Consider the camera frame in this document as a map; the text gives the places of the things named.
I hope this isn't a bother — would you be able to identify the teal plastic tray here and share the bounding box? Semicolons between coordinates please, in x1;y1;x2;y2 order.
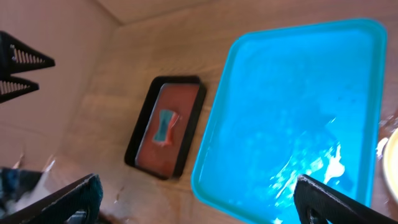
191;19;387;223

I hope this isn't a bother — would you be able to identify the orange and green sponge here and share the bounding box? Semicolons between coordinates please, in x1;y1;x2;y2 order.
152;110;180;147

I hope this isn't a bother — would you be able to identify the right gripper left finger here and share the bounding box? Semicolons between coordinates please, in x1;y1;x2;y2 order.
1;174;103;224

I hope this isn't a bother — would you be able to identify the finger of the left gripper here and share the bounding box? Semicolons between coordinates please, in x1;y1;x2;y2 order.
1;31;55;75
1;77;39;103

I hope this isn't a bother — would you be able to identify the yellow plate with ketchup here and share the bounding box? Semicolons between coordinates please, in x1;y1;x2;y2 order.
382;129;398;203

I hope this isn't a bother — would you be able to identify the black tray with red water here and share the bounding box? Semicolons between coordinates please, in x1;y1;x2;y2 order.
124;75;206;180

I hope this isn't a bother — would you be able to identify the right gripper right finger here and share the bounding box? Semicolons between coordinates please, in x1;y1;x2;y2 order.
294;174;397;224

